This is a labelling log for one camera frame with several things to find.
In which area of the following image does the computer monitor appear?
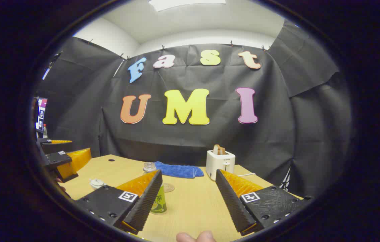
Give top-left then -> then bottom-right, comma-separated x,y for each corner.
36,97 -> 48,132

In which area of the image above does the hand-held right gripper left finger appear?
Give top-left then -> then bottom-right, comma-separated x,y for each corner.
75,170 -> 163,235

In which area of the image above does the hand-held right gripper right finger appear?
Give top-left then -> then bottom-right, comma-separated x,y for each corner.
216,169 -> 315,236

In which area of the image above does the white toaster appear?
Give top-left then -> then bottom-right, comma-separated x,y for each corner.
206,150 -> 236,181

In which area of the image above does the blue towel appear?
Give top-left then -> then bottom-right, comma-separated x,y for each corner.
154,161 -> 204,178

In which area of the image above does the green label water bottle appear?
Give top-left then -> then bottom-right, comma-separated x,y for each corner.
143,162 -> 168,215

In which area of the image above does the ceiling light panel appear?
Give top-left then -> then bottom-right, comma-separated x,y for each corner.
148,0 -> 227,12

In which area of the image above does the black backdrop cloth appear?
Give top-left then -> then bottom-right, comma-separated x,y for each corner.
36,20 -> 351,199

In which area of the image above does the white teacup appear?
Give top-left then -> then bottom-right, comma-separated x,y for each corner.
89,178 -> 107,190

